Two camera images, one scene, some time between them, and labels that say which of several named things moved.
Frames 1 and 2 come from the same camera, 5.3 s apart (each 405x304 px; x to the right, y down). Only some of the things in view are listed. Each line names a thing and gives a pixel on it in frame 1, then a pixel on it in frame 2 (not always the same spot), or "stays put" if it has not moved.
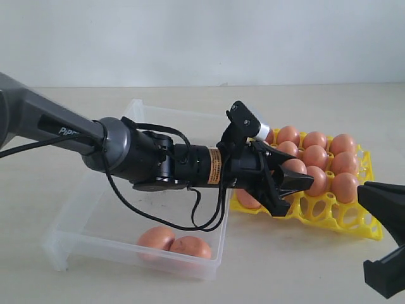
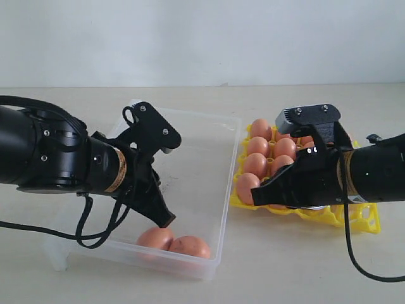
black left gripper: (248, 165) -> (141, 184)
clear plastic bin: (107, 222) stays put
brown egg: (191, 246) stays put
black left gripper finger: (386, 275) -> (312, 181)
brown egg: (288, 147) stays put
